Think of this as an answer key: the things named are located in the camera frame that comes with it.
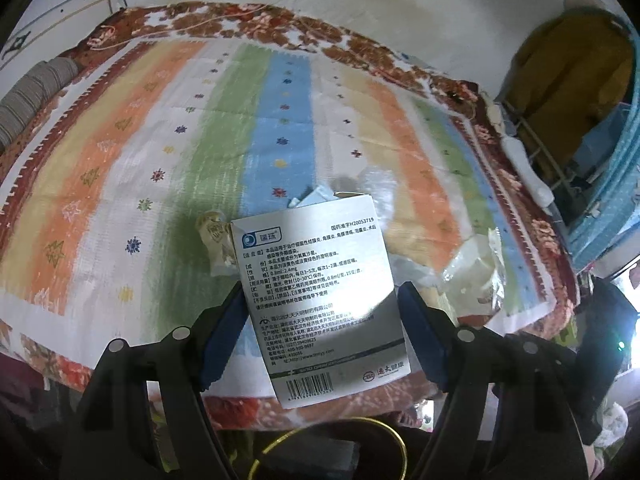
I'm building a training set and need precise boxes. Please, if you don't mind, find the cream snack wrapper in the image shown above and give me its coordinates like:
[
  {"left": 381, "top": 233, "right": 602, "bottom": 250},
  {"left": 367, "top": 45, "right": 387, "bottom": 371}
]
[{"left": 439, "top": 228, "right": 506, "bottom": 318}]

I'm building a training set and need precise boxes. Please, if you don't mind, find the clear plastic bag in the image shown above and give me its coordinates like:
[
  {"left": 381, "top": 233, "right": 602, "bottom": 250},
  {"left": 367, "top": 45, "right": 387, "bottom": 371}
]
[{"left": 357, "top": 166, "right": 442, "bottom": 289}]

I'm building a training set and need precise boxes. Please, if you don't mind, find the white medicine box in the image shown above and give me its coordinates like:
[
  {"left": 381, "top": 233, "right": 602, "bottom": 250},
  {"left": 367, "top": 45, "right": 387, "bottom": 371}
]
[{"left": 231, "top": 194, "right": 410, "bottom": 408}]

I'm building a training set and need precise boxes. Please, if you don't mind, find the light blue face mask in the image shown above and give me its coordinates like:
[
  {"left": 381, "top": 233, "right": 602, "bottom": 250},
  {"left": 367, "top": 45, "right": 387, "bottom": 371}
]
[{"left": 288, "top": 184, "right": 336, "bottom": 208}]

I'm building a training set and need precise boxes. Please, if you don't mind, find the striped colourful bed mat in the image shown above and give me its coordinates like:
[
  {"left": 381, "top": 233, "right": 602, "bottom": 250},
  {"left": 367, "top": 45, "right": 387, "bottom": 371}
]
[{"left": 1, "top": 39, "right": 575, "bottom": 387}]

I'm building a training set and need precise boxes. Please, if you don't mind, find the blue patterned cloth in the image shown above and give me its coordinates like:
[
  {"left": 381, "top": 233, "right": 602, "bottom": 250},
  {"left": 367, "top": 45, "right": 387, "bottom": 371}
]
[{"left": 568, "top": 16, "right": 639, "bottom": 272}]

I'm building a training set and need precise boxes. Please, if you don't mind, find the yellow hanging garment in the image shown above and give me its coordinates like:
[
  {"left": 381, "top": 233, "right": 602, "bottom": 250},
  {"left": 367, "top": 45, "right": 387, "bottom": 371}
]
[{"left": 504, "top": 9, "right": 636, "bottom": 166}]

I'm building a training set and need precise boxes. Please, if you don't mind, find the grey ribbed pillow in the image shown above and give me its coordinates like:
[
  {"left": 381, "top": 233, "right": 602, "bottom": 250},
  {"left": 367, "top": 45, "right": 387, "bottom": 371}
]
[{"left": 0, "top": 56, "right": 80, "bottom": 152}]

